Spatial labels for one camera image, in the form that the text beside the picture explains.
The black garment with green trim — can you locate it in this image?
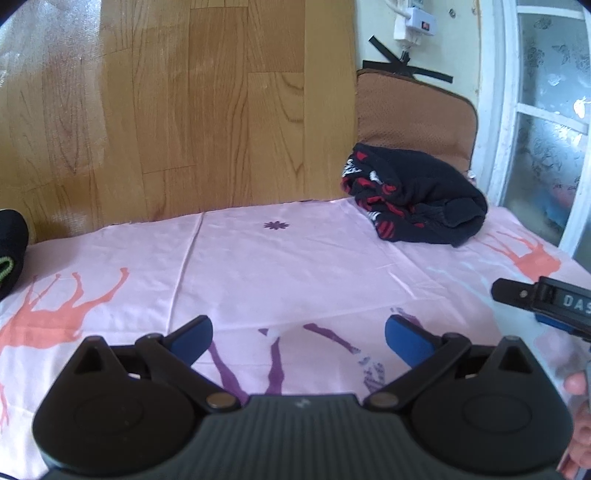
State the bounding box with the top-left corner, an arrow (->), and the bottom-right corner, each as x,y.
0,209 -> 30,301

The person's right hand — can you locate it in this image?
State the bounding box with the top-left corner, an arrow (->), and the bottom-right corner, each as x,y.
558,370 -> 591,480

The brown cushion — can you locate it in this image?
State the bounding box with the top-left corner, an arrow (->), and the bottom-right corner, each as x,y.
355,68 -> 478,185

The white power strip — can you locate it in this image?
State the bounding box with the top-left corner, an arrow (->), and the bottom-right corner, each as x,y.
392,0 -> 437,47

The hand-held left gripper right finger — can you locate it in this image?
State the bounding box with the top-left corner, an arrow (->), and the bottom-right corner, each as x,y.
364,314 -> 533,411

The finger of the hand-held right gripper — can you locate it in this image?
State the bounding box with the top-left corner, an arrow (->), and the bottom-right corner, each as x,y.
491,277 -> 543,311
534,312 -> 591,339

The navy red reindeer sweater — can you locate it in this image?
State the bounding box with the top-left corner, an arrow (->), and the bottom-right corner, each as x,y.
341,142 -> 489,247

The long black tape strip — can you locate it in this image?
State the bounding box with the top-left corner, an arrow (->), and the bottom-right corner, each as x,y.
362,59 -> 454,85

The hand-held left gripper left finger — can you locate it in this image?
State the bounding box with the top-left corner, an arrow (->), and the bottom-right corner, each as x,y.
71,315 -> 242,414

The white framed frosted glass door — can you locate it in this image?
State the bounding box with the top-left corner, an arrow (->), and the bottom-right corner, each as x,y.
475,0 -> 591,259

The pink deer print bedsheet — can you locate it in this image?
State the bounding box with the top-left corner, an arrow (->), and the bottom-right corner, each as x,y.
0,196 -> 591,480

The wood grain board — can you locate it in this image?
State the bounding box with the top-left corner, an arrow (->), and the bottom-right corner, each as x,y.
0,0 -> 358,241

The short black tape strip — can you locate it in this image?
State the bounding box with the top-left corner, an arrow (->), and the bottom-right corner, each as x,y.
368,35 -> 409,68

